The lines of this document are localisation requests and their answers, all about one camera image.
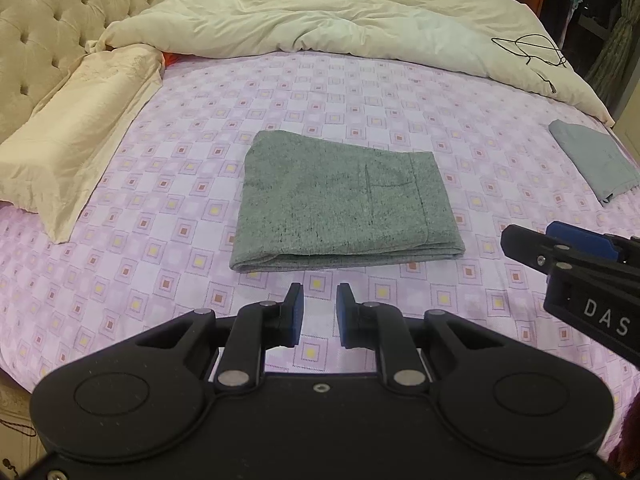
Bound cream duvet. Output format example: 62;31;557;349
89;0;614;126

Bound red cloth under duvet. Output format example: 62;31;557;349
163;52;183;67

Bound beige satin pillow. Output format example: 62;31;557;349
1;44;164;244

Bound pink patterned bed sheet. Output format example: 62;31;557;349
1;52;639;451

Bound green-grey speckled pants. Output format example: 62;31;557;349
230;131;465;273

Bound folded grey garment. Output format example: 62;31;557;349
548;120;639;205

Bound beige tufted headboard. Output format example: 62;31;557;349
1;0;162;140

